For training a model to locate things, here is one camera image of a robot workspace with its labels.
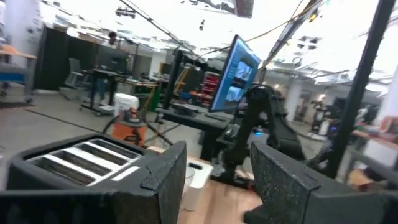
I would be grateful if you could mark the grey computer desk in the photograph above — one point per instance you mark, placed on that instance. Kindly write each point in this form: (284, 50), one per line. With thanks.
(199, 121)

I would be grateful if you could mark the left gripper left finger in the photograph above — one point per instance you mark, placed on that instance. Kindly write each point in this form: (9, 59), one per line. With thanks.
(168, 180)

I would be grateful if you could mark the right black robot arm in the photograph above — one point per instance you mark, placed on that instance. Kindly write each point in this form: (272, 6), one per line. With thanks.
(267, 102)

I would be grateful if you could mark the black standing desk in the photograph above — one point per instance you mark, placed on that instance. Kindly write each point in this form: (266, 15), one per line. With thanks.
(105, 73)

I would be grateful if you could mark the grey office chair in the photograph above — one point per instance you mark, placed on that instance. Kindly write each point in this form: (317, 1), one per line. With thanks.
(74, 73)

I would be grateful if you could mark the orange shop vacuum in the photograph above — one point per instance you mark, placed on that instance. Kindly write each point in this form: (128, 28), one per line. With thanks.
(130, 130)

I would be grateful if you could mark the computer monitor blue screen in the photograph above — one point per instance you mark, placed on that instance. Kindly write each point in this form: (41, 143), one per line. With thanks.
(239, 74)

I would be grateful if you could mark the black four-slot toaster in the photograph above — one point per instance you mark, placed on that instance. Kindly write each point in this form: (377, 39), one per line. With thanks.
(37, 174)

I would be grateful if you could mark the white plastic bucket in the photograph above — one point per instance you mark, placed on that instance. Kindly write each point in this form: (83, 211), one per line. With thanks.
(126, 104)

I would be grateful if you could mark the white plastic bin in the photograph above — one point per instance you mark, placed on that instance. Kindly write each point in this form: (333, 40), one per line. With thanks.
(202, 174)

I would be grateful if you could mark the red storage shelving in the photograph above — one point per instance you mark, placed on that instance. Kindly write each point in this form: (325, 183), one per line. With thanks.
(211, 85)

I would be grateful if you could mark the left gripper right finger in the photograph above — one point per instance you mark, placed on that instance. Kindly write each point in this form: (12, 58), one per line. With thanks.
(286, 193)

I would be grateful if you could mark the black partition panel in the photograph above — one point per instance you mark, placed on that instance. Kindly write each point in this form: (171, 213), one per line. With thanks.
(53, 56)

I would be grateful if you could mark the tall clear glass of milk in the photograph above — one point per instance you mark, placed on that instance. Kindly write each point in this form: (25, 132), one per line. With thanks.
(189, 179)

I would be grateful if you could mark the person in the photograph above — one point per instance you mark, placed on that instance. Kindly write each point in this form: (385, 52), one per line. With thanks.
(112, 38)

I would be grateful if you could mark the black aluminium rig frame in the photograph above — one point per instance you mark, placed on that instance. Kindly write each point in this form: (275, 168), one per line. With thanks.
(357, 93)

